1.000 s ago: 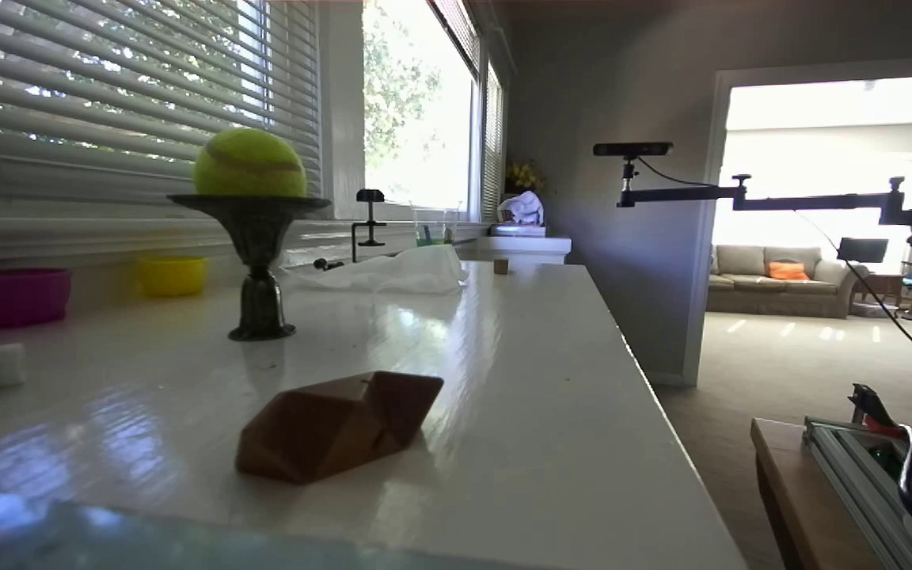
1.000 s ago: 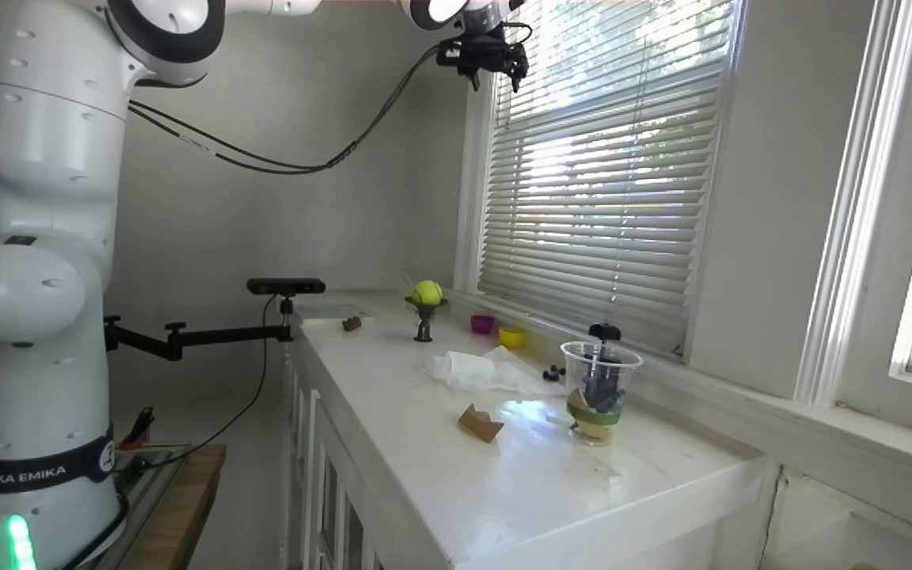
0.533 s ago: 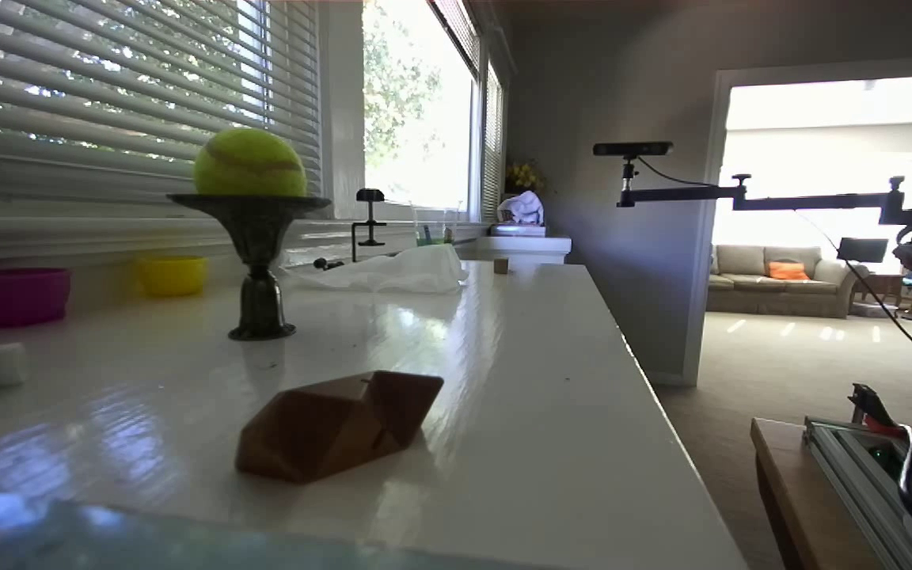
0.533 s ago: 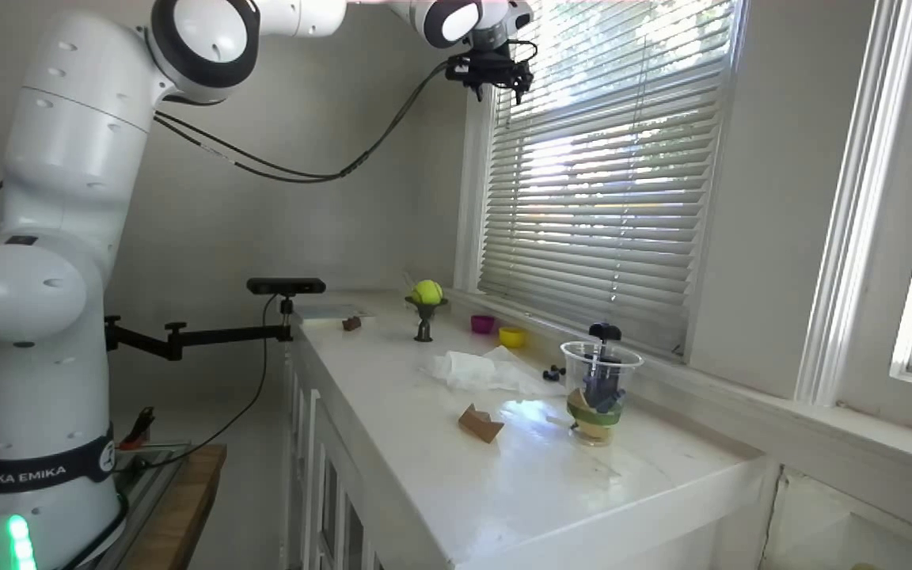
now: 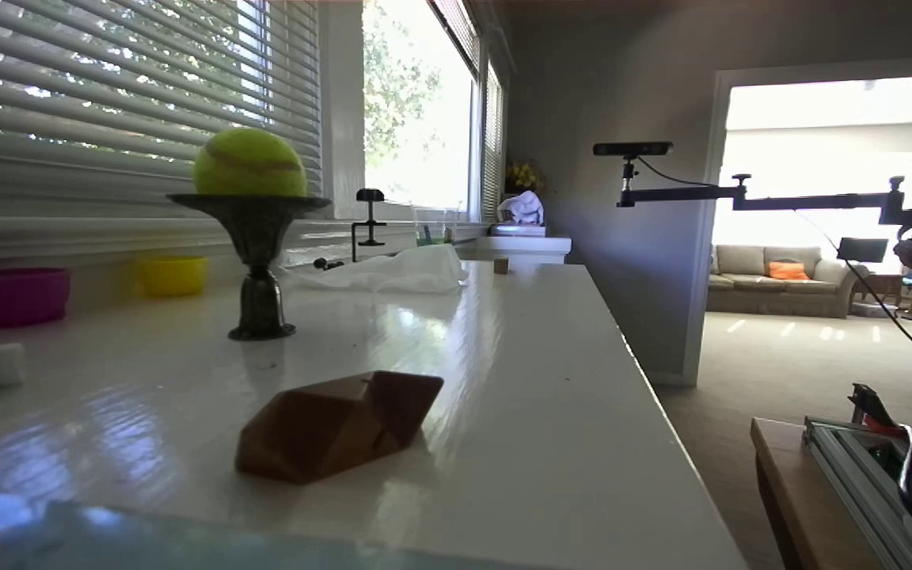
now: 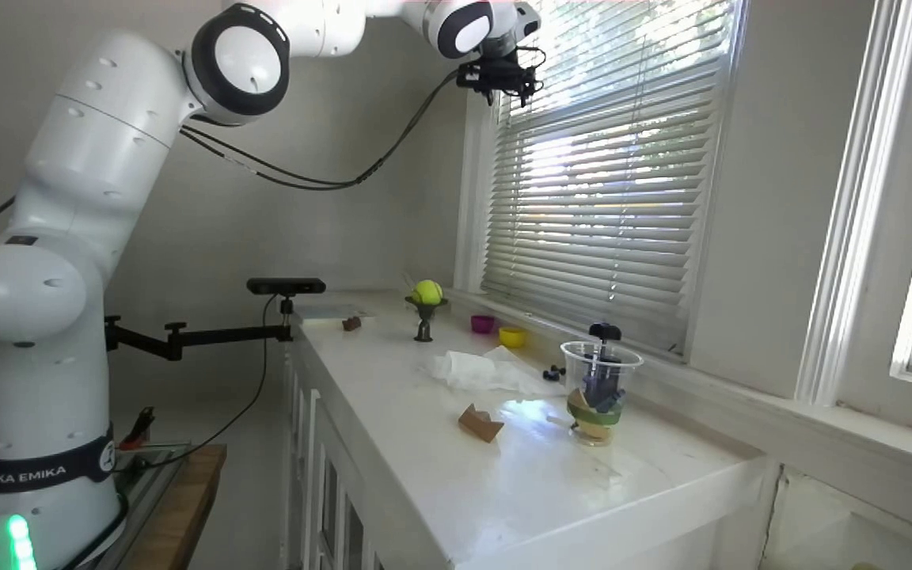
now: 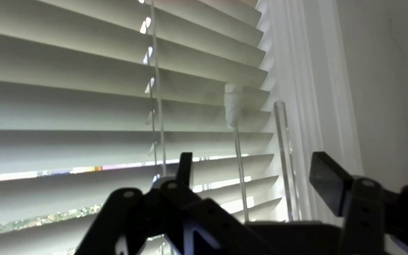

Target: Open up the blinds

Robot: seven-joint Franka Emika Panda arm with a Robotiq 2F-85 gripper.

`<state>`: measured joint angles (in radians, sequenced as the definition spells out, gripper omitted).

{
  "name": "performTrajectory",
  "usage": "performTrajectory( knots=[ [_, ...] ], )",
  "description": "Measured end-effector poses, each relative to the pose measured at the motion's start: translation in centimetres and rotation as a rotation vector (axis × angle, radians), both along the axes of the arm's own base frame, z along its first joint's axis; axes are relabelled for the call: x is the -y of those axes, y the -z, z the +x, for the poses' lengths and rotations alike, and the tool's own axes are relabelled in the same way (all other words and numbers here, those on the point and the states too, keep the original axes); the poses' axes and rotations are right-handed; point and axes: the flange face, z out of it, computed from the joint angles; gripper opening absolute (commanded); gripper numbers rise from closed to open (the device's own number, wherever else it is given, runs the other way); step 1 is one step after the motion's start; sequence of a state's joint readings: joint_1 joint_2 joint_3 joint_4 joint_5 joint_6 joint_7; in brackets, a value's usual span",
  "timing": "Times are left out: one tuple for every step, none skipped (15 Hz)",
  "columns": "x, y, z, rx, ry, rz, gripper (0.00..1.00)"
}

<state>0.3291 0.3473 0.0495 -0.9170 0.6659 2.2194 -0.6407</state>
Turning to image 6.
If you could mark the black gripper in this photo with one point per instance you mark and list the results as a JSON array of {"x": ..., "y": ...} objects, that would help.
[{"x": 500, "y": 70}]

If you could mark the white slatted window blinds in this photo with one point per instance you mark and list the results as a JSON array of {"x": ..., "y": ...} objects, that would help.
[{"x": 603, "y": 200}]

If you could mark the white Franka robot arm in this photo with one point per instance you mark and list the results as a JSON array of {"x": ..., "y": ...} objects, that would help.
[{"x": 47, "y": 317}]

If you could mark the white framed window with blinds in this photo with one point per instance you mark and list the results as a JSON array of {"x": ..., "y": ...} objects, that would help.
[{"x": 471, "y": 224}]

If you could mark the yellow green tennis ball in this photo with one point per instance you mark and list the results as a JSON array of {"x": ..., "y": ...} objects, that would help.
[{"x": 430, "y": 294}]

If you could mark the purple small bowl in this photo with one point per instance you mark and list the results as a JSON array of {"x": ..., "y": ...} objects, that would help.
[{"x": 482, "y": 325}]

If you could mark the black goblet stand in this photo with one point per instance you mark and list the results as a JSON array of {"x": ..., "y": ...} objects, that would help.
[{"x": 426, "y": 322}]

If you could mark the crumpled clear plastic bag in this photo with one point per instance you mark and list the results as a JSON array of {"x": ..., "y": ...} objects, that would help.
[{"x": 475, "y": 368}]

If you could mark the brown faceted wooden block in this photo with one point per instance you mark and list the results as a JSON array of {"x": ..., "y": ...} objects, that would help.
[{"x": 352, "y": 325}]

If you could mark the clear plastic cup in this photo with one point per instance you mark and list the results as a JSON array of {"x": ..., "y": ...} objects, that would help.
[{"x": 583, "y": 366}]

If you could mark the small black clip object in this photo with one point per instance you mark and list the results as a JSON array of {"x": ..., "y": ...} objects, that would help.
[{"x": 553, "y": 371}]

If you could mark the green yellow toy in cup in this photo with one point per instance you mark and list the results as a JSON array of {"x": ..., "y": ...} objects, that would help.
[{"x": 593, "y": 412}]

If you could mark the white framed bare window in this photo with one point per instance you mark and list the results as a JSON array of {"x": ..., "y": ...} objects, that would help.
[{"x": 846, "y": 233}]

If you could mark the white counter cabinet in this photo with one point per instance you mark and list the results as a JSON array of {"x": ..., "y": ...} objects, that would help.
[{"x": 500, "y": 485}]

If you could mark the red black clamp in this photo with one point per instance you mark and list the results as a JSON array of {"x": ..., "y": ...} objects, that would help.
[{"x": 142, "y": 426}]

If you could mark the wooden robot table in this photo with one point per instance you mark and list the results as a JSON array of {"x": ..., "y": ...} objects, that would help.
[{"x": 174, "y": 507}]

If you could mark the black stereo camera bar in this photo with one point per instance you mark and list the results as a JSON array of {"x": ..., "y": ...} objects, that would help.
[{"x": 287, "y": 287}]

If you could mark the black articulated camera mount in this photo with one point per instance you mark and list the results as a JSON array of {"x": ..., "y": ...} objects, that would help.
[{"x": 215, "y": 336}]

